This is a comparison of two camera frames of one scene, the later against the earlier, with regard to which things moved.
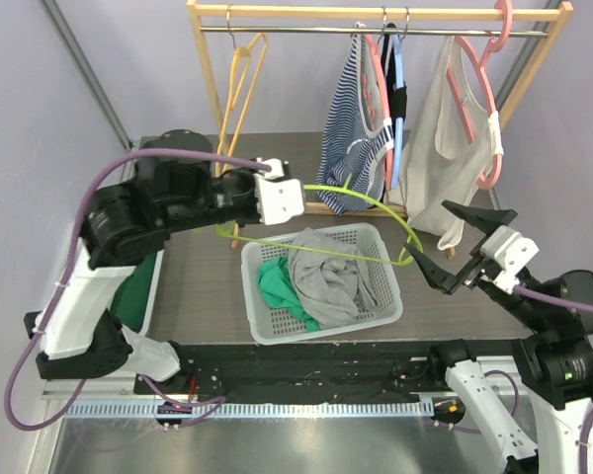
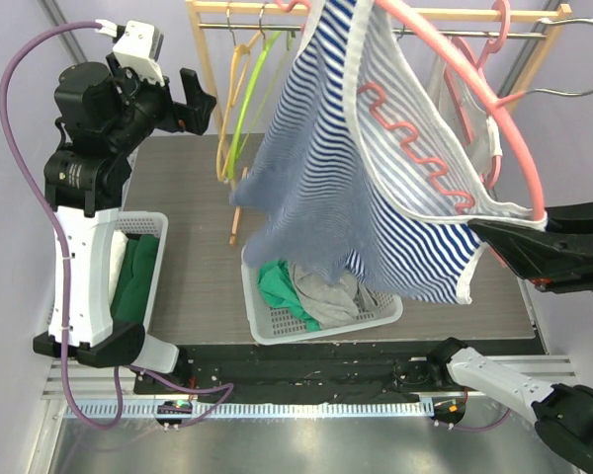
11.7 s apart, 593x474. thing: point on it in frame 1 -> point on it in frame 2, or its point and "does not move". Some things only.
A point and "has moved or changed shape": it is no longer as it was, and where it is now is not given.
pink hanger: (389, 134) -> (467, 201)
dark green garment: (131, 300) does not move
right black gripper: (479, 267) -> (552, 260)
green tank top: (277, 286) does not move
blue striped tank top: (357, 134) has moved or changed shape
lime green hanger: (410, 259) -> (268, 44)
